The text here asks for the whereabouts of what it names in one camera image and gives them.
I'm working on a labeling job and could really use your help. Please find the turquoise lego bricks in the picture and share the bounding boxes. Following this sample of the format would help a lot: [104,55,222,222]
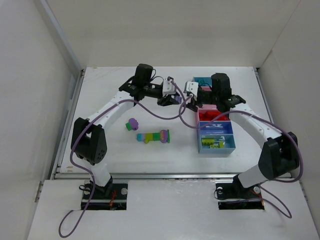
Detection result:
[196,78,207,86]

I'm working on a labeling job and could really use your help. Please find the red and lime lego stack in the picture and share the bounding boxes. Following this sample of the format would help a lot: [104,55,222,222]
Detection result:
[198,110,221,122]

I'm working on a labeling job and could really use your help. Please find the small purple lego brick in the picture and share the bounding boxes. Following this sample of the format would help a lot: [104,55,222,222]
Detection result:
[173,95,182,105]

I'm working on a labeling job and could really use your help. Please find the blue and pink sorting tray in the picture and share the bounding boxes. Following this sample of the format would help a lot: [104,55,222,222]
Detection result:
[191,76,236,154]

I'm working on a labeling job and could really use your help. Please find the purple round lego piece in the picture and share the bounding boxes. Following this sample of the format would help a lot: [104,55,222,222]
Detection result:
[125,118,139,131]

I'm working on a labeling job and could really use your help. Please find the purple flower lego piece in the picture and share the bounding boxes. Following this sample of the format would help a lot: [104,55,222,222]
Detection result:
[160,129,171,144]

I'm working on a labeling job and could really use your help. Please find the lime lego plate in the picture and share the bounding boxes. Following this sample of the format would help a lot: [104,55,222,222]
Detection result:
[201,138,215,146]

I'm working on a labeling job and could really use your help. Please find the long multicolour lego stack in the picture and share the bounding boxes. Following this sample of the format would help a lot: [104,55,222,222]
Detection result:
[136,132,161,144]

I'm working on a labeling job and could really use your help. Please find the lime green lego brick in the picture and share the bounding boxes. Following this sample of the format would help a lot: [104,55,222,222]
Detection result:
[209,144,220,149]

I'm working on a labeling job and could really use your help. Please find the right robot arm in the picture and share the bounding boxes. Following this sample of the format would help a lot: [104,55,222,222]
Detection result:
[184,73,303,195]

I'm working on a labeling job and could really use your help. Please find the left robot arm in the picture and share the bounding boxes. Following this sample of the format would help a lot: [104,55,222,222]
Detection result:
[70,63,184,195]

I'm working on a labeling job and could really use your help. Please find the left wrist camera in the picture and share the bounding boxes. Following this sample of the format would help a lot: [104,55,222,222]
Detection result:
[162,77,177,97]

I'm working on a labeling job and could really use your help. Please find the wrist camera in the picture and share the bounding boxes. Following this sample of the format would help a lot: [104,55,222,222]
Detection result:
[162,77,177,97]
[183,81,199,97]

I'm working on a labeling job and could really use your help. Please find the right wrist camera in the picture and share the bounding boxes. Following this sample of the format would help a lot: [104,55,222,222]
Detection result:
[183,81,199,97]

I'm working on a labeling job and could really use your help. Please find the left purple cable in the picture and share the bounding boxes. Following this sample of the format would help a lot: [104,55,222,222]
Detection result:
[58,76,187,238]

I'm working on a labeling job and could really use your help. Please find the aluminium front rail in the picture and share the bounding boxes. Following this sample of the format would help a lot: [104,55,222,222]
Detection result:
[50,172,235,180]

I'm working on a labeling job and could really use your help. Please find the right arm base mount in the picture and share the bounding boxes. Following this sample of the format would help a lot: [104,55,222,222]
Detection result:
[213,182,265,211]

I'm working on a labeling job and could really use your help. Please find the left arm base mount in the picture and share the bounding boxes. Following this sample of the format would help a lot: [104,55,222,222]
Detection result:
[78,182,129,211]

